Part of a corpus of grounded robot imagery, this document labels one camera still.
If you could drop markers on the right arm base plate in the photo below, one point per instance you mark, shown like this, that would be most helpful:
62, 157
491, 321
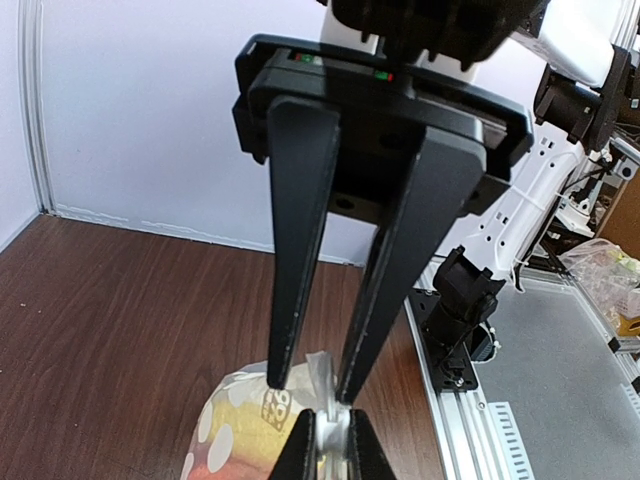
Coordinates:
443, 339

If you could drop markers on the clear zip top bag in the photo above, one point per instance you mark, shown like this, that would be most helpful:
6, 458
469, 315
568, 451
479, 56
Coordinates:
245, 424

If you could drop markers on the right aluminium corner post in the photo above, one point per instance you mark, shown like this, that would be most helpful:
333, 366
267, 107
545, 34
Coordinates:
30, 63

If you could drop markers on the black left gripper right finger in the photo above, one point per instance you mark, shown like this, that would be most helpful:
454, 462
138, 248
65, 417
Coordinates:
365, 456

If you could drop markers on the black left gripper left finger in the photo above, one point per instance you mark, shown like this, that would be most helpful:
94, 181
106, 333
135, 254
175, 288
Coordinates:
298, 458

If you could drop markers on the cardboard box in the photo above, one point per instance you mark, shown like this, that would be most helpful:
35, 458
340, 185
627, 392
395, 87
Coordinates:
621, 222

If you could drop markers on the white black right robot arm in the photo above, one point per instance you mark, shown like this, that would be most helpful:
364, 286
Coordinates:
571, 65

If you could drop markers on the aluminium front rail frame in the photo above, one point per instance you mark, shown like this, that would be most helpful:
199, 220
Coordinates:
477, 439

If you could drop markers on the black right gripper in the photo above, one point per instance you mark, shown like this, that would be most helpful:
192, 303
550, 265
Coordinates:
375, 136

